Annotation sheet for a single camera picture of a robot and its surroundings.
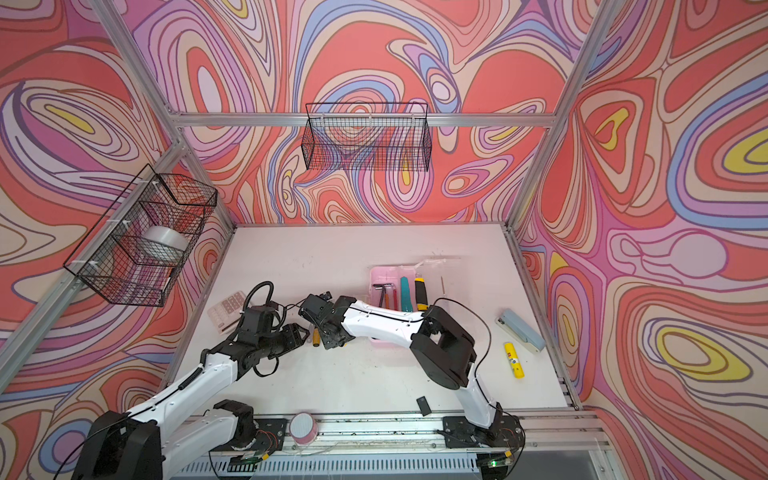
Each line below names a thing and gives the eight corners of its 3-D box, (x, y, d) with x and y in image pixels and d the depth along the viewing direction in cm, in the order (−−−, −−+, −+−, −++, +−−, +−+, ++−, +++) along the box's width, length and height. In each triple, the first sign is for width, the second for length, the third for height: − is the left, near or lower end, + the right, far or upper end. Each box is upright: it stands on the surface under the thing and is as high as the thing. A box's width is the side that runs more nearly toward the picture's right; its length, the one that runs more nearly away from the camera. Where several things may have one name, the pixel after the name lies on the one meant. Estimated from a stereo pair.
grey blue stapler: (533, 358, 88) (542, 349, 83) (493, 325, 95) (499, 315, 90) (540, 349, 90) (550, 340, 84) (501, 317, 97) (507, 307, 91)
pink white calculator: (220, 336, 92) (217, 332, 90) (210, 312, 98) (206, 308, 96) (256, 316, 97) (253, 312, 95) (244, 294, 102) (241, 290, 100)
